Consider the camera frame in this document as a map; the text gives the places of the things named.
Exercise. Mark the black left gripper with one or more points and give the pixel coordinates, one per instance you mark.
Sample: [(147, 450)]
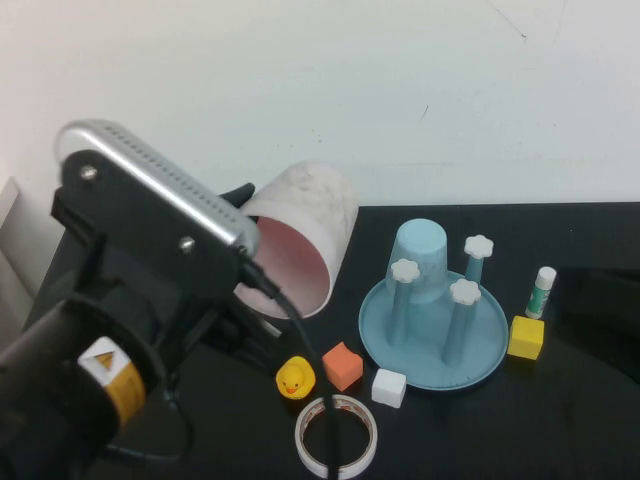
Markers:
[(190, 320)]

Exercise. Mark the white foam cube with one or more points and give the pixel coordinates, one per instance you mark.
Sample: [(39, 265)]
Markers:
[(388, 388)]

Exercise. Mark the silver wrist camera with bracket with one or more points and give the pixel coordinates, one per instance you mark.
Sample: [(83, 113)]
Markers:
[(150, 200)]

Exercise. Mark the pink plastic cup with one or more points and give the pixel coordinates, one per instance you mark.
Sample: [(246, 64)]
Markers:
[(310, 200)]

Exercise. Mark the yellow foam cube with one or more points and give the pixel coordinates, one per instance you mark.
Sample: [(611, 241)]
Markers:
[(525, 339)]

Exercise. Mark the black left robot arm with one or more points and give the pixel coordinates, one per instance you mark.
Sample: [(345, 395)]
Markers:
[(50, 380)]

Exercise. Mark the white tape roll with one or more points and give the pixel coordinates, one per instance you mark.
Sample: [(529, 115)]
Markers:
[(304, 450)]

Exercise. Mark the yellow rubber duck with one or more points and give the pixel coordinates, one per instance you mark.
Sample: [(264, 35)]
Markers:
[(295, 377)]

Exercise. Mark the blue cup stand with pegs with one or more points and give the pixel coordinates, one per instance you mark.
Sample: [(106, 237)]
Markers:
[(430, 350)]

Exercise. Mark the green white glue stick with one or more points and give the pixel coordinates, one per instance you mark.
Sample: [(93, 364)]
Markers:
[(540, 297)]

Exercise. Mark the orange foam cube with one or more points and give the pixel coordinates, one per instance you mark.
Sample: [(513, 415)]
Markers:
[(345, 367)]

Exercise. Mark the blue plastic cup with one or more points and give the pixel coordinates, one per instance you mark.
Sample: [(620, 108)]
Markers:
[(422, 250)]

